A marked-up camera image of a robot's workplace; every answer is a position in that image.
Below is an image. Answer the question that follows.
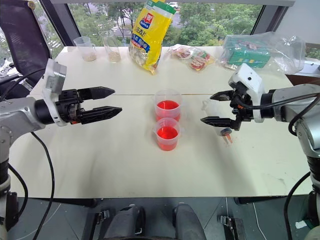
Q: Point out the dark window frame pillar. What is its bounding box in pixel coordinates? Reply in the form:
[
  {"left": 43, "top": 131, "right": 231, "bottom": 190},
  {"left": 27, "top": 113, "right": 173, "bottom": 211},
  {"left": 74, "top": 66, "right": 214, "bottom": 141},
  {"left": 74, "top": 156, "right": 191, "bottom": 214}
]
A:
[
  {"left": 39, "top": 0, "right": 83, "bottom": 48},
  {"left": 250, "top": 0, "right": 290, "bottom": 35}
]

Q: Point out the dark rounded shape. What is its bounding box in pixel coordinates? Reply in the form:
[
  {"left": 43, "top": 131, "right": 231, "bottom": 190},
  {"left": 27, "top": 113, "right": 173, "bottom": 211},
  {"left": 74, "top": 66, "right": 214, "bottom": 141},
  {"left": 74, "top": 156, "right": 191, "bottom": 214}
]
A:
[{"left": 171, "top": 203, "right": 208, "bottom": 240}]

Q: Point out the black lower right cable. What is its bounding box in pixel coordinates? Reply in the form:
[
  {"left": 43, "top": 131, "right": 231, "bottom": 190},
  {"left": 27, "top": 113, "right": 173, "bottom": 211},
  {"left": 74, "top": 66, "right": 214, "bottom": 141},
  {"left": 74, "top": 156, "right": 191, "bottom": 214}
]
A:
[{"left": 284, "top": 171, "right": 313, "bottom": 240}]

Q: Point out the thin white floor cable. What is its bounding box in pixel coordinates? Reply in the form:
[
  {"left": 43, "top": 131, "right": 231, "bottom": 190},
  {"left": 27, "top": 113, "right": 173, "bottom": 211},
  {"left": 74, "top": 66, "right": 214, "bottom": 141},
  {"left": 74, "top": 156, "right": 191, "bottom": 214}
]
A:
[{"left": 251, "top": 201, "right": 267, "bottom": 240}]

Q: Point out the green box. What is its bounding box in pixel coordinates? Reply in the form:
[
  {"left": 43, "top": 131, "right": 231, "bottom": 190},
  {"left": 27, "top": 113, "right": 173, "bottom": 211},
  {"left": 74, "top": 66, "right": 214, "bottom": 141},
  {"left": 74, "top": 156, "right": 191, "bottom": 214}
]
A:
[{"left": 225, "top": 41, "right": 273, "bottom": 69}]

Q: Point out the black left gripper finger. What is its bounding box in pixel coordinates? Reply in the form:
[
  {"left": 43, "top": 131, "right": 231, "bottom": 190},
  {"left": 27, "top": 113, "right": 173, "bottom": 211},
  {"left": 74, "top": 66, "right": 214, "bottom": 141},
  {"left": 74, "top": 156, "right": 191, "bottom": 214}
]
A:
[
  {"left": 77, "top": 86, "right": 116, "bottom": 101},
  {"left": 81, "top": 105, "right": 123, "bottom": 125}
]

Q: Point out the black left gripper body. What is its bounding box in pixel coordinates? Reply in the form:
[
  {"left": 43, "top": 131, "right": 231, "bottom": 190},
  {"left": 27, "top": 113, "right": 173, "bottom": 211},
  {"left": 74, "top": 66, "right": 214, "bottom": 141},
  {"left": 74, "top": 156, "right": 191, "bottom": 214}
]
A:
[{"left": 54, "top": 88, "right": 85, "bottom": 125}]

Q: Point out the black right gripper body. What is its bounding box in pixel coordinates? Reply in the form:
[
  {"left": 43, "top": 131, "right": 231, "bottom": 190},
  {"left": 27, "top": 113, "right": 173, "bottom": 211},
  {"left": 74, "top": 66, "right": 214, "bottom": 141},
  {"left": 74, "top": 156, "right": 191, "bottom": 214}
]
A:
[{"left": 229, "top": 82, "right": 254, "bottom": 131}]

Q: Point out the cup with red liquid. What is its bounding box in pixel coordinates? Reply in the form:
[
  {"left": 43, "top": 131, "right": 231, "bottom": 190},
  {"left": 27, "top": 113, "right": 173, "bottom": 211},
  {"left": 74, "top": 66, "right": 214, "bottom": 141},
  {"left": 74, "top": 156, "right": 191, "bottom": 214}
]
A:
[
  {"left": 154, "top": 88, "right": 184, "bottom": 124},
  {"left": 151, "top": 117, "right": 185, "bottom": 152}
]

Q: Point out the black table frame bar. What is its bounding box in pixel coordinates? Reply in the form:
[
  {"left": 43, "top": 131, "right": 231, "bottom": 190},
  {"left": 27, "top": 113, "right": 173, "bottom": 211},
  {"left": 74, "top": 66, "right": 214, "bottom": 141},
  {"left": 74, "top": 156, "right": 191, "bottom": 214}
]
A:
[
  {"left": 234, "top": 196, "right": 289, "bottom": 205},
  {"left": 52, "top": 197, "right": 98, "bottom": 209}
]

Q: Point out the yellow snack bag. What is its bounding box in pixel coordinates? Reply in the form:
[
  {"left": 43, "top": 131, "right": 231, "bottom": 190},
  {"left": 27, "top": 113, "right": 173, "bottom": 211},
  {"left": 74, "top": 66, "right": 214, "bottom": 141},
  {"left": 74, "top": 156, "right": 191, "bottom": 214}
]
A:
[{"left": 128, "top": 0, "right": 177, "bottom": 76}]

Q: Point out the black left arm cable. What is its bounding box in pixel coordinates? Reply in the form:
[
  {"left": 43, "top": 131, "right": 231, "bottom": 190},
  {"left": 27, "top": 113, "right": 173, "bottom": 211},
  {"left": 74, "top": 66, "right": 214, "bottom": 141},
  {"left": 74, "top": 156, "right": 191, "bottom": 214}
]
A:
[{"left": 0, "top": 68, "right": 47, "bottom": 102}]

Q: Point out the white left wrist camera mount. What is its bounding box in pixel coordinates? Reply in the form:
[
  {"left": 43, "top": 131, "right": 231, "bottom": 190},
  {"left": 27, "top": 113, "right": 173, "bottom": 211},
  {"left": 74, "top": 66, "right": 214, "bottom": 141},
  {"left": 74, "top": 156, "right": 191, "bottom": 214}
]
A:
[{"left": 41, "top": 58, "right": 69, "bottom": 127}]

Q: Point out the long black left cable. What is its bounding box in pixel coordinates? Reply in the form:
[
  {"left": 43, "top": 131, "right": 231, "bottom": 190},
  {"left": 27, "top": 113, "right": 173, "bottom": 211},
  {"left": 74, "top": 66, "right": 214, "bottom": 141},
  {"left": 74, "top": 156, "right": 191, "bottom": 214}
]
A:
[{"left": 30, "top": 131, "right": 56, "bottom": 240}]

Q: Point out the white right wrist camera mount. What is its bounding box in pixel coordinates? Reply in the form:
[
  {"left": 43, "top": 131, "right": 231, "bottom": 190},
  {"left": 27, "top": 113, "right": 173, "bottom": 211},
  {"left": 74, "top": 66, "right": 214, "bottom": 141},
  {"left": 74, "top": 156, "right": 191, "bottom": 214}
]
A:
[{"left": 227, "top": 62, "right": 266, "bottom": 124}]

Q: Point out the short black left cable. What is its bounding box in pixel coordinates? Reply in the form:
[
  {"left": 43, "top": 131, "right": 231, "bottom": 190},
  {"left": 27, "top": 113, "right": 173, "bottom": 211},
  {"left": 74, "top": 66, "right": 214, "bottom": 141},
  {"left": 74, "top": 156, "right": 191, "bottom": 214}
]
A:
[{"left": 7, "top": 163, "right": 29, "bottom": 227}]

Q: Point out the metal floor bracket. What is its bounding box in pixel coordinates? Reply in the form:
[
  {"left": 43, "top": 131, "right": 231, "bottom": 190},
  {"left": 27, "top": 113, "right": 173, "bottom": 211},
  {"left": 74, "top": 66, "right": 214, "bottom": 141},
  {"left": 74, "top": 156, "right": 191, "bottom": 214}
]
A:
[
  {"left": 95, "top": 208, "right": 111, "bottom": 225},
  {"left": 219, "top": 214, "right": 248, "bottom": 240}
]

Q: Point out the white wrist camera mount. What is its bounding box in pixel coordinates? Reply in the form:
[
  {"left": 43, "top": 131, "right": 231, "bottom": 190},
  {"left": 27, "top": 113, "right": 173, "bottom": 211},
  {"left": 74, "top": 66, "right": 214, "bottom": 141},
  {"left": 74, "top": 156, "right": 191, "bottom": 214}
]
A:
[
  {"left": 41, "top": 58, "right": 69, "bottom": 127},
  {"left": 227, "top": 62, "right": 266, "bottom": 124}
]

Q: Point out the clear plastic bag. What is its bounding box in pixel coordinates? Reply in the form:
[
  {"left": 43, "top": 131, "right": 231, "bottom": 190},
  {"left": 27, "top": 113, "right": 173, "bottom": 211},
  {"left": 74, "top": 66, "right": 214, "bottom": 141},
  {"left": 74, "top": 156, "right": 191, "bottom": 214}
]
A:
[{"left": 216, "top": 31, "right": 307, "bottom": 75}]

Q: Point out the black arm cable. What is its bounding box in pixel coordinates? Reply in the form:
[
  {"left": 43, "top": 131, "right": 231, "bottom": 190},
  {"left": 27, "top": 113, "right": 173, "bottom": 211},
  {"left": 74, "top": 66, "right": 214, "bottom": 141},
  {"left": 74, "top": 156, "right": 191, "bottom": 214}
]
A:
[
  {"left": 0, "top": 68, "right": 47, "bottom": 102},
  {"left": 235, "top": 92, "right": 320, "bottom": 137}
]

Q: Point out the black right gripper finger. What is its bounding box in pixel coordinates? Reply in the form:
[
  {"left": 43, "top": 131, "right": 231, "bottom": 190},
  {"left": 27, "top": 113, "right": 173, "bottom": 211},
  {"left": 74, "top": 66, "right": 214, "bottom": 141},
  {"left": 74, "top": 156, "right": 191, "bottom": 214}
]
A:
[
  {"left": 209, "top": 90, "right": 235, "bottom": 102},
  {"left": 200, "top": 116, "right": 237, "bottom": 129}
]

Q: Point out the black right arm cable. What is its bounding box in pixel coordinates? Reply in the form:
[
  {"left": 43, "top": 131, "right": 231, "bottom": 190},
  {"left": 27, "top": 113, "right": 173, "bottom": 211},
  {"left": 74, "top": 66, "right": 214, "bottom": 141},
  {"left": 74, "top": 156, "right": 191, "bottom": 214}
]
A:
[{"left": 235, "top": 92, "right": 320, "bottom": 137}]

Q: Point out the measuring cup with grains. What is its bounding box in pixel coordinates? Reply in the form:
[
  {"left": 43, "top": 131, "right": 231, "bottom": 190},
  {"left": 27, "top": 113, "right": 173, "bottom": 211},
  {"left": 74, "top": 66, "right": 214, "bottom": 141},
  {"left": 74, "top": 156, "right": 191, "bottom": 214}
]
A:
[{"left": 73, "top": 36, "right": 98, "bottom": 62}]

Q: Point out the brown wooden side table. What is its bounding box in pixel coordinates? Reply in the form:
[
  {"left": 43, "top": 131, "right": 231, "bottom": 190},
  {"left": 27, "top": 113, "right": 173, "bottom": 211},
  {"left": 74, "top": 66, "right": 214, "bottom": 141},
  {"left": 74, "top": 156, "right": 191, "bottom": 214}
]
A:
[{"left": 285, "top": 72, "right": 320, "bottom": 88}]

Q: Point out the black mesh office chair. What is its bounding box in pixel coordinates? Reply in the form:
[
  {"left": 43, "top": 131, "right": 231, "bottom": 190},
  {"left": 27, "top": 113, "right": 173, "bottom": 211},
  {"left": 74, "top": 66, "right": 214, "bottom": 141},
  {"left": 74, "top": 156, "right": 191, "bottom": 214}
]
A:
[{"left": 0, "top": 0, "right": 53, "bottom": 87}]

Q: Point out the red snack packets bag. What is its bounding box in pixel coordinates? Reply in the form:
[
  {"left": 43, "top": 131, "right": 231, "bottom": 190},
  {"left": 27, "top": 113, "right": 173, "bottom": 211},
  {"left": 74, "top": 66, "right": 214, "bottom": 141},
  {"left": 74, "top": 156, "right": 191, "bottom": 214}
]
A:
[{"left": 169, "top": 44, "right": 217, "bottom": 73}]

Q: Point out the tall glass with grains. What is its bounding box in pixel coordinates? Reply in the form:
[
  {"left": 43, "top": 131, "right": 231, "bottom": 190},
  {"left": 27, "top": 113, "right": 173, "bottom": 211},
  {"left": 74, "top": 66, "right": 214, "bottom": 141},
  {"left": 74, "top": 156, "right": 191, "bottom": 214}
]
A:
[{"left": 101, "top": 33, "right": 122, "bottom": 64}]

